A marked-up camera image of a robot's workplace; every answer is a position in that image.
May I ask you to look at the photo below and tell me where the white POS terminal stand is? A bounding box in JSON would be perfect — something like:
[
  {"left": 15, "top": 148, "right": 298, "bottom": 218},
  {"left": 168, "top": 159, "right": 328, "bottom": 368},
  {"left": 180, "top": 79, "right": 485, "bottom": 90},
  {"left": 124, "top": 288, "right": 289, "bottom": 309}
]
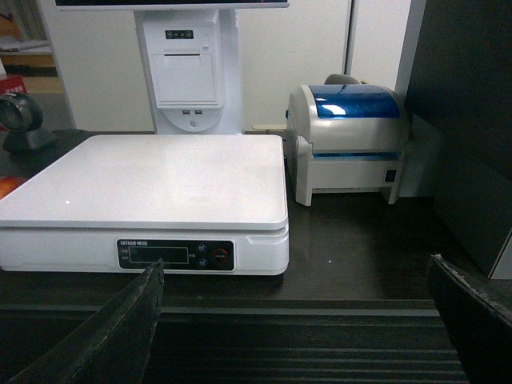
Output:
[{"left": 56, "top": 1, "right": 289, "bottom": 134}]

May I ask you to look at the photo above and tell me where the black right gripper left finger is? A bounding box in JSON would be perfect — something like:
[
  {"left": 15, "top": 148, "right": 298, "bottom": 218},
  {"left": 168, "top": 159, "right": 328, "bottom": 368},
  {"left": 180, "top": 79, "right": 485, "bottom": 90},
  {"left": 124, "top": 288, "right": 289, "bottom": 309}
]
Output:
[{"left": 9, "top": 260, "right": 164, "bottom": 383}]

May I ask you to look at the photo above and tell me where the white checkout scale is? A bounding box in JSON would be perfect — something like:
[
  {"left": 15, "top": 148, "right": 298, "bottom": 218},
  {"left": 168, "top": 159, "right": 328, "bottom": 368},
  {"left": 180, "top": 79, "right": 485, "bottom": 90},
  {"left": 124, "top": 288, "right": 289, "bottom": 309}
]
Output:
[{"left": 1, "top": 135, "right": 289, "bottom": 275}]

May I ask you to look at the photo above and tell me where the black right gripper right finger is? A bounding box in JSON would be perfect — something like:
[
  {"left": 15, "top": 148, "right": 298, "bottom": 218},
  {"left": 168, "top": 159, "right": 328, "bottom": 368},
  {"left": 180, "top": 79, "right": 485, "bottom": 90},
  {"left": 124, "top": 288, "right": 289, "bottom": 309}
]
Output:
[{"left": 427, "top": 254, "right": 511, "bottom": 383}]

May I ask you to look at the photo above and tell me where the dark red mango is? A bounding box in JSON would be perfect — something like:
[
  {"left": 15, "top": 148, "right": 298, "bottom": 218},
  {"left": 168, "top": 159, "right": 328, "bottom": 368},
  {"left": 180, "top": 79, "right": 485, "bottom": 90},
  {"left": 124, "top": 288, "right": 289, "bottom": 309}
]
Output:
[{"left": 0, "top": 176, "right": 26, "bottom": 199}]

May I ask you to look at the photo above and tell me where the wooden shelf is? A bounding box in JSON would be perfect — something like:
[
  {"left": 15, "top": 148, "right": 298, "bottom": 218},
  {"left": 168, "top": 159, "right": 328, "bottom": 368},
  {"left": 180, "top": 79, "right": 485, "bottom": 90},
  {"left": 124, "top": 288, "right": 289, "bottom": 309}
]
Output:
[{"left": 1, "top": 1, "right": 64, "bottom": 94}]

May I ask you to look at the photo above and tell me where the black barcode scanner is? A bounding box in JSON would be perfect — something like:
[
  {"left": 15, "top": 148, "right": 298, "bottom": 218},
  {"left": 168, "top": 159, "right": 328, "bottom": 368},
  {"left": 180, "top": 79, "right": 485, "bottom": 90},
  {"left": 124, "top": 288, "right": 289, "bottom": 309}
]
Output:
[{"left": 1, "top": 92, "right": 57, "bottom": 153}]

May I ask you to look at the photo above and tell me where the grey office chair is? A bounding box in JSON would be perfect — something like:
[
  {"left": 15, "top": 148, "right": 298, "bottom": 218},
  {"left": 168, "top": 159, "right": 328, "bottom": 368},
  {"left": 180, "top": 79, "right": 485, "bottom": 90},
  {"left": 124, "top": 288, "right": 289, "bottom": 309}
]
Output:
[{"left": 324, "top": 74, "right": 362, "bottom": 85}]

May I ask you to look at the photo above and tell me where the white blue label printer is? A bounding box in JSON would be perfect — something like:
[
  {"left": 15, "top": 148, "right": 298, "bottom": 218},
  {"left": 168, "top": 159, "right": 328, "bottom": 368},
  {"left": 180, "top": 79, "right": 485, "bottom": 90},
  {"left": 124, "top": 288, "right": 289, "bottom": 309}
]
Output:
[{"left": 286, "top": 84, "right": 409, "bottom": 206}]

